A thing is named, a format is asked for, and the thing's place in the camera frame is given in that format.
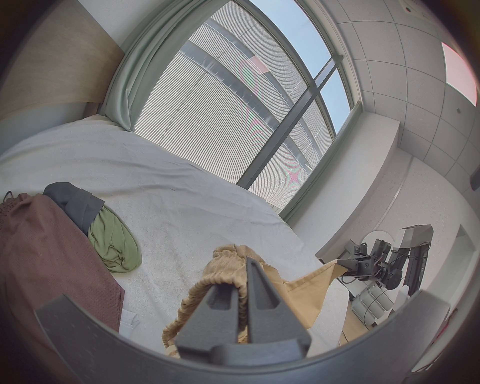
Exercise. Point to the green garment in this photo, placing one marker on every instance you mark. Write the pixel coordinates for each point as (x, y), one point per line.
(112, 240)

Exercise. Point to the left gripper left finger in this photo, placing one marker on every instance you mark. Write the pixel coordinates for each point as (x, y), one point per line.
(210, 330)

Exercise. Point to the brown shorts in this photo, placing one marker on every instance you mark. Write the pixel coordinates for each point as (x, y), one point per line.
(45, 262)

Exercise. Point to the black garment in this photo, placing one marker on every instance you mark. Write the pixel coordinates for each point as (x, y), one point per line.
(75, 202)

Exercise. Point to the ceiling light panel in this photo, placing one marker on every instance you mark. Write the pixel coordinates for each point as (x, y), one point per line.
(459, 71)

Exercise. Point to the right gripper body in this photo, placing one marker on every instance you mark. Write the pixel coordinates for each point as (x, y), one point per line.
(367, 270)

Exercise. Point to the white garment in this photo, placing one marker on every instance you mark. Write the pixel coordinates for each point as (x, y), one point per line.
(129, 320)

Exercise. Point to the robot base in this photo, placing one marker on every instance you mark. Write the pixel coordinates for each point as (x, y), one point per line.
(369, 305)

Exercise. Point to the grey-green curtain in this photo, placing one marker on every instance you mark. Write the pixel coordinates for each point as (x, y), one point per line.
(127, 93)

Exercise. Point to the tan trousers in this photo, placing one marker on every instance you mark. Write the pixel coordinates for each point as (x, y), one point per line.
(292, 296)

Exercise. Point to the bed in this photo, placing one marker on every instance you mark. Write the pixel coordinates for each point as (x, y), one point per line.
(168, 180)

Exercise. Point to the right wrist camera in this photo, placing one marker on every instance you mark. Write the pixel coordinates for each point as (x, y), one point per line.
(362, 249)

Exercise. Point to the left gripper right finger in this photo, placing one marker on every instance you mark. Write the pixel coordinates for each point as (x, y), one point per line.
(270, 322)

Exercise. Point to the window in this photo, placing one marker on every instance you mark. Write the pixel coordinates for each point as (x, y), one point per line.
(225, 112)

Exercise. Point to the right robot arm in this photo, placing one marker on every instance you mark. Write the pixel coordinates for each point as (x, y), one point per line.
(416, 262)

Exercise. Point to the round mirror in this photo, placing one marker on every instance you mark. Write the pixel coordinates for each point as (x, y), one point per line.
(375, 235)

